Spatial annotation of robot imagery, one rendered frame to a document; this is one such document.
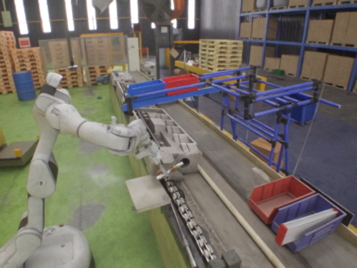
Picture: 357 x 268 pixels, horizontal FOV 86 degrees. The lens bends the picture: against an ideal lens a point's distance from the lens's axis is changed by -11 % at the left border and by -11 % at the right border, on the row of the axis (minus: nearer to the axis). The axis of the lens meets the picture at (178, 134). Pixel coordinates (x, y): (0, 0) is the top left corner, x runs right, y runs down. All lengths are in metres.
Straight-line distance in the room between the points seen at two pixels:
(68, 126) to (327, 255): 1.34
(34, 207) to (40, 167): 0.30
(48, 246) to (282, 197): 1.74
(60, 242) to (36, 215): 0.49
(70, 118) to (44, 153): 0.41
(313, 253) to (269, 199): 0.41
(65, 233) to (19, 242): 0.42
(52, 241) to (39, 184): 0.73
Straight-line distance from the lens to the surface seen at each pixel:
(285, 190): 1.57
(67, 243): 1.93
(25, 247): 1.64
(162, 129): 1.90
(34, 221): 1.55
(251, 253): 1.20
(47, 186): 1.33
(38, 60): 9.44
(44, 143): 1.25
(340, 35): 10.85
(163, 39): 8.26
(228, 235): 1.25
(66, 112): 0.94
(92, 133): 0.83
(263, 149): 3.00
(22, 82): 7.91
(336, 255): 1.37
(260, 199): 1.44
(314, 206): 1.50
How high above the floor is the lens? 1.70
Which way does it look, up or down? 25 degrees down
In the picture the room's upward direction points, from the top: straight up
